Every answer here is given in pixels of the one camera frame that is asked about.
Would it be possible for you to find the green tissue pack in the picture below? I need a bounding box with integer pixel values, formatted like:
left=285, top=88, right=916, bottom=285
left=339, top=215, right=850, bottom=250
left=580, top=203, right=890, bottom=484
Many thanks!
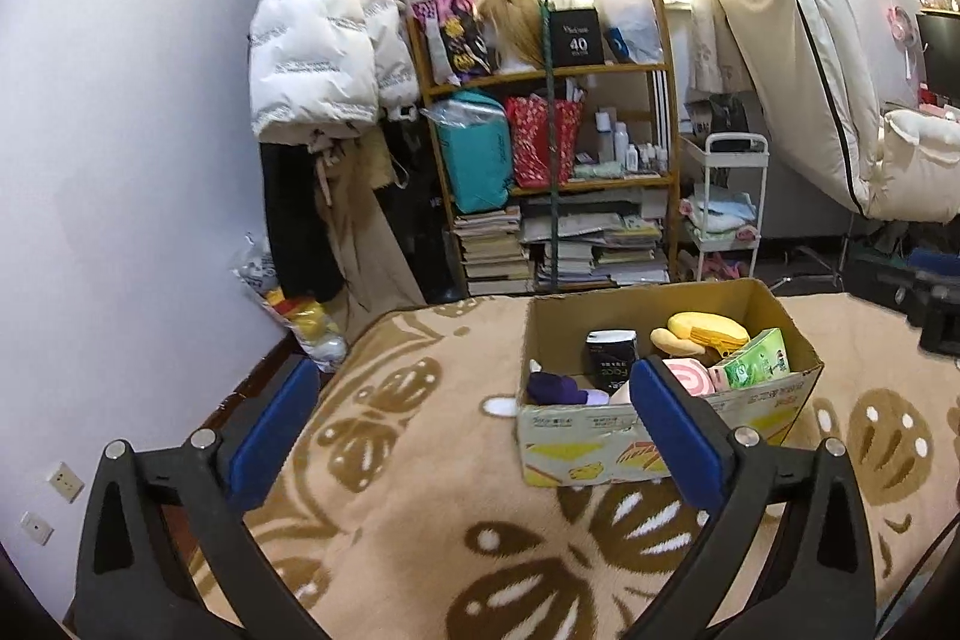
left=709, top=328, right=791, bottom=392

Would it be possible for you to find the pink swirl plush cushion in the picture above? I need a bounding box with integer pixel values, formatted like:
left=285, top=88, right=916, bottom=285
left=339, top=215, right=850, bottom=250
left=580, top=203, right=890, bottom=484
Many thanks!
left=608, top=357, right=721, bottom=405

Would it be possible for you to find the black Face tissue pack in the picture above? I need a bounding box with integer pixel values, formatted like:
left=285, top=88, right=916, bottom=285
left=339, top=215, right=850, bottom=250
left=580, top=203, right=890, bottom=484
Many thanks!
left=586, top=328, right=638, bottom=395

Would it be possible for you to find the white cushion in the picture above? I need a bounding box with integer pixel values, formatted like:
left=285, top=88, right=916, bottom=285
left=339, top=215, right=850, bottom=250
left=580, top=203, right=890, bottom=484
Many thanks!
left=867, top=109, right=960, bottom=224

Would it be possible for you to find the cardboard box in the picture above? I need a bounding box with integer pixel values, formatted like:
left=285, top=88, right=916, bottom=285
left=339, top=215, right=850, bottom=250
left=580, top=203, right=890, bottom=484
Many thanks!
left=516, top=280, right=823, bottom=503

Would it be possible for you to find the white rolling cart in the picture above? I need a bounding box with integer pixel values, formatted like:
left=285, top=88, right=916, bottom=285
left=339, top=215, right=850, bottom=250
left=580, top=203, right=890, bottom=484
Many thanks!
left=680, top=131, right=770, bottom=283

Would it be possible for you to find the beige patterned rug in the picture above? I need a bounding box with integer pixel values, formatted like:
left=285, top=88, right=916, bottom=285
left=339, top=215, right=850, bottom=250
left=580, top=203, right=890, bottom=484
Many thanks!
left=245, top=280, right=958, bottom=638

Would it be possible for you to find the yellow plush toy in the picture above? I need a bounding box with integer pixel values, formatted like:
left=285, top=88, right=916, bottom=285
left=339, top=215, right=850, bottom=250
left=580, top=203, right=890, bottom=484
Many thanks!
left=649, top=312, right=750, bottom=357

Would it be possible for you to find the black monitor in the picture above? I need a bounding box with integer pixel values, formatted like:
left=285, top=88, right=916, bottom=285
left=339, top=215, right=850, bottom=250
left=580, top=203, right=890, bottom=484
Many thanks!
left=918, top=10, right=960, bottom=104

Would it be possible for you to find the plastic bag of toys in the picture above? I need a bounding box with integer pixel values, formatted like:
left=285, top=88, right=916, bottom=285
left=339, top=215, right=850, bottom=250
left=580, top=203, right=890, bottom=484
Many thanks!
left=233, top=234, right=348, bottom=374

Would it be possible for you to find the purple plush toy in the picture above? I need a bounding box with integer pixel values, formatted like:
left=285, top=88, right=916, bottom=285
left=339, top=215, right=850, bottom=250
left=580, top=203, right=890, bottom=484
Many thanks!
left=527, top=359, right=610, bottom=406

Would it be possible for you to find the white folded mattress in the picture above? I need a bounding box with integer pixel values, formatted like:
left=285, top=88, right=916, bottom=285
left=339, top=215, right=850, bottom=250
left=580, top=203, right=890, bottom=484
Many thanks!
left=719, top=0, right=907, bottom=221

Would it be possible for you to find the wooden shelf unit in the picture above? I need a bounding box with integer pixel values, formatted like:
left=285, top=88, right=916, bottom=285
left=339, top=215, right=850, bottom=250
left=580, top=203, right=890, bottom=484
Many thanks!
left=405, top=0, right=680, bottom=281

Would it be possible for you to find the beige trench coat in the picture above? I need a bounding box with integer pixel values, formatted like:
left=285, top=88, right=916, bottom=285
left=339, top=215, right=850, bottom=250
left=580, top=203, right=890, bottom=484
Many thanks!
left=314, top=131, right=425, bottom=344

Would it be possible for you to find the black box with 40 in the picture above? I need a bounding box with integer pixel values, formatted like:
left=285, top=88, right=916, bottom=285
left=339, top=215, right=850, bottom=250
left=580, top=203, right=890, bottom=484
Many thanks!
left=550, top=8, right=604, bottom=67

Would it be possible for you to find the red patterned bag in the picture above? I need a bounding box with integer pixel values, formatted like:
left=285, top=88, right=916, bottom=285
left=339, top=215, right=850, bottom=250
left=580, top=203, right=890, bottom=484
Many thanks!
left=506, top=96, right=583, bottom=188

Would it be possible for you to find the green pole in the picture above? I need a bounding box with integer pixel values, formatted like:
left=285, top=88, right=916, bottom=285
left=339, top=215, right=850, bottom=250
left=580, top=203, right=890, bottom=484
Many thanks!
left=540, top=0, right=560, bottom=294

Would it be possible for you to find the teal bag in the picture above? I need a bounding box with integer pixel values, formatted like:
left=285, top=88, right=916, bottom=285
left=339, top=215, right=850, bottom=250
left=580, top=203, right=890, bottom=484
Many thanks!
left=425, top=91, right=512, bottom=214

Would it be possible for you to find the blonde wig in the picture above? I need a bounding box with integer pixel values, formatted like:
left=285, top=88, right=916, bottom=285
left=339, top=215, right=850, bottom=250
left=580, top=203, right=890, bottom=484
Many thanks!
left=478, top=0, right=544, bottom=73

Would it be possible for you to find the white puffer jacket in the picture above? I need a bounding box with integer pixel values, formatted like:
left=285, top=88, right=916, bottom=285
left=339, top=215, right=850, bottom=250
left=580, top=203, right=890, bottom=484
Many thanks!
left=249, top=0, right=420, bottom=148

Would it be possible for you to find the wall socket lower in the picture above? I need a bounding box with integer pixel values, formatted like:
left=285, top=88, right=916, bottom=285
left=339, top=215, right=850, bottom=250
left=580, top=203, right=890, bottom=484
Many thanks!
left=20, top=512, right=53, bottom=546

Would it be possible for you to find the wall socket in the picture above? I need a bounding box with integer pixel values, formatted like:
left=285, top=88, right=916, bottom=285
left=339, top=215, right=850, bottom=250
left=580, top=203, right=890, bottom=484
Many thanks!
left=20, top=512, right=53, bottom=546
left=46, top=461, right=85, bottom=503

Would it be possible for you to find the wall socket upper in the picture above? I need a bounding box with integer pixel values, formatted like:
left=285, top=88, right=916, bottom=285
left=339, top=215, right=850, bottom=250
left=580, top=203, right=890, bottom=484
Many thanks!
left=46, top=461, right=85, bottom=503

